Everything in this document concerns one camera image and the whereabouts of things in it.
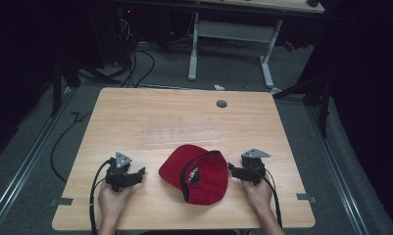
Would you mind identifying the black floor cable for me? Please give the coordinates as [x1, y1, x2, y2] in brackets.
[49, 110, 94, 184]

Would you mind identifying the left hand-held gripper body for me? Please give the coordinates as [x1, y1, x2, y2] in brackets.
[104, 151, 133, 193]

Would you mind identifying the bundle of black cables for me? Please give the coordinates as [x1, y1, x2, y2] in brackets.
[114, 13, 157, 89]

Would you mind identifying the small red object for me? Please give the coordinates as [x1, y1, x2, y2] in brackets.
[282, 40, 297, 54]

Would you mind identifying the red baseball cap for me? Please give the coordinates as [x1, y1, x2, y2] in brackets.
[158, 143, 230, 207]

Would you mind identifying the hand-held gripper black cable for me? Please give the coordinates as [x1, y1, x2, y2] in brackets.
[246, 162, 283, 229]
[88, 158, 116, 235]

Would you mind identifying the white metal frame desk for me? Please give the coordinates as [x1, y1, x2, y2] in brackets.
[119, 0, 326, 90]

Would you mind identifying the left hand-held gripper black cable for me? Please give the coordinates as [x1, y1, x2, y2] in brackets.
[88, 158, 116, 235]

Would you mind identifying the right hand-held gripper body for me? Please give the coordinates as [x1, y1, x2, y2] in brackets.
[240, 148, 272, 186]

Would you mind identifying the person's left hand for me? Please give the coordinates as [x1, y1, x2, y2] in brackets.
[97, 180, 133, 221]

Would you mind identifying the right hand-held gripper black cable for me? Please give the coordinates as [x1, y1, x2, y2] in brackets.
[246, 162, 283, 229]

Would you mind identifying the metal floor rail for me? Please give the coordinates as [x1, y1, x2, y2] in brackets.
[305, 103, 370, 235]
[0, 87, 74, 235]

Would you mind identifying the grey tape strip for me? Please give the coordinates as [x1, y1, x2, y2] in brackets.
[49, 197, 74, 208]
[295, 192, 318, 206]

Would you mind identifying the black metal stand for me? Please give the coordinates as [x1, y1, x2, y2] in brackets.
[271, 48, 334, 139]
[49, 55, 122, 118]

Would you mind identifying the person's right hand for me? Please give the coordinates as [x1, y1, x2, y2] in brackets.
[241, 177, 274, 217]

